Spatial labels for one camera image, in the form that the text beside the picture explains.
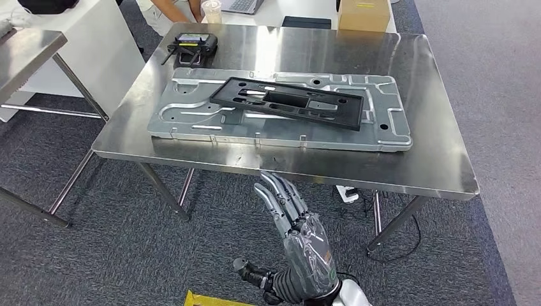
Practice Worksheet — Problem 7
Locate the stainless steel side table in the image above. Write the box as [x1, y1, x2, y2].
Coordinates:
[0, 27, 111, 229]

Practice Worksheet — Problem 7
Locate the brown cardboard box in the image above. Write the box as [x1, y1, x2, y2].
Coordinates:
[337, 0, 391, 33]

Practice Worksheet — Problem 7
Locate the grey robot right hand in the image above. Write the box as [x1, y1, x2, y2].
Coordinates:
[233, 172, 340, 305]

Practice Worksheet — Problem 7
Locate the stamped silver metal panel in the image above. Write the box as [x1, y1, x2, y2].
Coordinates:
[147, 67, 414, 153]

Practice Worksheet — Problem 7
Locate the clear plastic drink cup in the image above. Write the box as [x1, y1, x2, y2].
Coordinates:
[201, 0, 223, 24]

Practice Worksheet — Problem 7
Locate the white power strip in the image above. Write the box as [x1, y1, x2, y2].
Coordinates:
[336, 185, 360, 205]

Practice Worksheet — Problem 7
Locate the black floor cable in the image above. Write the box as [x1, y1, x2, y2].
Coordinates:
[366, 192, 422, 265]

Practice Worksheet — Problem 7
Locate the person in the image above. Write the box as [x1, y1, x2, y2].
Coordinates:
[135, 0, 204, 37]

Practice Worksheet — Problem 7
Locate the grey laptop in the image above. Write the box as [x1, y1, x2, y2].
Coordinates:
[219, 0, 265, 15]

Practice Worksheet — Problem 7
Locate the black fabric bag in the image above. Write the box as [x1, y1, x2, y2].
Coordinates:
[17, 0, 79, 15]

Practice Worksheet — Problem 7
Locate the black remote controller with screen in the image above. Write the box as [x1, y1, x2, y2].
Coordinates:
[160, 33, 218, 68]

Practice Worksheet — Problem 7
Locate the stainless steel workbench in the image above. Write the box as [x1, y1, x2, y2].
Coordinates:
[91, 23, 480, 254]

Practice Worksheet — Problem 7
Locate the dark tablet sleeve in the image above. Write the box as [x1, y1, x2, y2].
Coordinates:
[281, 16, 332, 31]

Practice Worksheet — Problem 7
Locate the white table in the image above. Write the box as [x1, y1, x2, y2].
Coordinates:
[0, 0, 147, 123]

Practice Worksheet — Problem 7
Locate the black plastic plate frame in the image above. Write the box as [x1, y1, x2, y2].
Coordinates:
[209, 76, 365, 132]

